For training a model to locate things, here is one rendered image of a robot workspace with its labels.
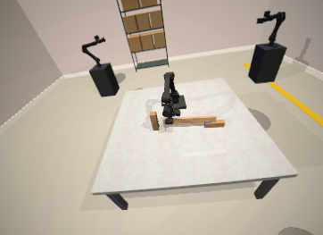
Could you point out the long wooden rail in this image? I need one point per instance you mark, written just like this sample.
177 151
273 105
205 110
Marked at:
197 119

